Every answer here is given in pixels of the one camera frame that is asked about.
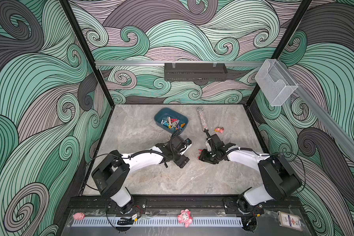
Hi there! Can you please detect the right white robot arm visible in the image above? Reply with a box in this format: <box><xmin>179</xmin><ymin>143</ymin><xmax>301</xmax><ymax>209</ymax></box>
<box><xmin>199</xmin><ymin>129</ymin><xmax>302</xmax><ymax>211</ymax></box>

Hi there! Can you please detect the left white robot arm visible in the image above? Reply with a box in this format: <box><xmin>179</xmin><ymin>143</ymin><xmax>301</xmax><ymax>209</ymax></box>
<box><xmin>91</xmin><ymin>139</ymin><xmax>192</xmax><ymax>213</ymax></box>

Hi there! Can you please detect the teal storage box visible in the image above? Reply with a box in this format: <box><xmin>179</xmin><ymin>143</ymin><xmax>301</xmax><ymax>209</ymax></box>
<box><xmin>154</xmin><ymin>108</ymin><xmax>189</xmax><ymax>134</ymax></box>

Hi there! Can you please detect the pink strawberry bear toy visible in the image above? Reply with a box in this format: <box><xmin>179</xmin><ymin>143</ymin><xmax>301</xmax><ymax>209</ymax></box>
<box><xmin>214</xmin><ymin>127</ymin><xmax>224</xmax><ymax>133</ymax></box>

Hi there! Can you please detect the rhinestone silver microphone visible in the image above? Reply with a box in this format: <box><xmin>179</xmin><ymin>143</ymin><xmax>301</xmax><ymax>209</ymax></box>
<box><xmin>197</xmin><ymin>107</ymin><xmax>208</xmax><ymax>131</ymax></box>

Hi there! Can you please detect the pink pig plush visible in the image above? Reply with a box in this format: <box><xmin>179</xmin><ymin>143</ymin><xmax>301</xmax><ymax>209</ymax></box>
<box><xmin>178</xmin><ymin>209</ymin><xmax>193</xmax><ymax>228</ymax></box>

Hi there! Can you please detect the badge card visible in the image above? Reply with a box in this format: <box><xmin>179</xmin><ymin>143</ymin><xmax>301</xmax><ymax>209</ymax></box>
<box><xmin>277</xmin><ymin>211</ymin><xmax>303</xmax><ymax>231</ymax></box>

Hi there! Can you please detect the small pink toy left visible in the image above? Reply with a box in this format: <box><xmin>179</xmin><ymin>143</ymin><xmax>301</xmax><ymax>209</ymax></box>
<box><xmin>73</xmin><ymin>212</ymin><xmax>85</xmax><ymax>220</ymax></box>

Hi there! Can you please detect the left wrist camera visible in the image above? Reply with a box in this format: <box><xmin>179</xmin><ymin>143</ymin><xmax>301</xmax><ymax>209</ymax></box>
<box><xmin>172</xmin><ymin>135</ymin><xmax>192</xmax><ymax>155</ymax></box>

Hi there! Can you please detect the black wall tray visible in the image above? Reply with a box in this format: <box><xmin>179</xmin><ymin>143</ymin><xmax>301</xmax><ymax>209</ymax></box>
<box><xmin>164</xmin><ymin>64</ymin><xmax>228</xmax><ymax>83</ymax></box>

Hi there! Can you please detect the aluminium rail back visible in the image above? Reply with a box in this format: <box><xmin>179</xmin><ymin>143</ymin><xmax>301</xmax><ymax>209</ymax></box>
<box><xmin>94</xmin><ymin>60</ymin><xmax>264</xmax><ymax>67</ymax></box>

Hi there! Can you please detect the aluminium rail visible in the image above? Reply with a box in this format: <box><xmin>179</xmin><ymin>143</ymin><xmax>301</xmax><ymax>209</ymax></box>
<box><xmin>280</xmin><ymin>62</ymin><xmax>354</xmax><ymax>162</ymax></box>
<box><xmin>94</xmin><ymin>60</ymin><xmax>264</xmax><ymax>67</ymax></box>

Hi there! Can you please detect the clear plastic wall holder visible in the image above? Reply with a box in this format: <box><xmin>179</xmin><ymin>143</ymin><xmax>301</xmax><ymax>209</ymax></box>
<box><xmin>255</xmin><ymin>59</ymin><xmax>298</xmax><ymax>107</ymax></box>

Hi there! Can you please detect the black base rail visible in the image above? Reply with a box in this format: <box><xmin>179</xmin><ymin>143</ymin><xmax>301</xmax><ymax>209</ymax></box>
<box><xmin>67</xmin><ymin>195</ymin><xmax>301</xmax><ymax>215</ymax></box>

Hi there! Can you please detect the black corner frame post right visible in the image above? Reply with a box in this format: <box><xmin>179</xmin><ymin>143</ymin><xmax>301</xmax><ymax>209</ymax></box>
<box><xmin>245</xmin><ymin>0</ymin><xmax>312</xmax><ymax>110</ymax></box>

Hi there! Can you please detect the black corner frame post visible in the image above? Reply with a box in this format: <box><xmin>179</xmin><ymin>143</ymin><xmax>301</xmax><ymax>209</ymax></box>
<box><xmin>59</xmin><ymin>0</ymin><xmax>115</xmax><ymax>109</ymax></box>
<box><xmin>245</xmin><ymin>0</ymin><xmax>312</xmax><ymax>110</ymax></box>

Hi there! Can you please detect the white slotted cable duct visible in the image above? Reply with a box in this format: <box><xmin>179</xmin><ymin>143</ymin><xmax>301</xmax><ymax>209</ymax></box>
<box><xmin>71</xmin><ymin>217</ymin><xmax>243</xmax><ymax>228</ymax></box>

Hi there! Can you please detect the aluminium rail right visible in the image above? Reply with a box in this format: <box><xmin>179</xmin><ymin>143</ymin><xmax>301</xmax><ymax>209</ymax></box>
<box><xmin>280</xmin><ymin>62</ymin><xmax>354</xmax><ymax>162</ymax></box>

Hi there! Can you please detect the black corner frame post left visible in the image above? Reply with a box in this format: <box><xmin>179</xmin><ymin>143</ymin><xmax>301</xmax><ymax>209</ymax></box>
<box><xmin>59</xmin><ymin>0</ymin><xmax>115</xmax><ymax>109</ymax></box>

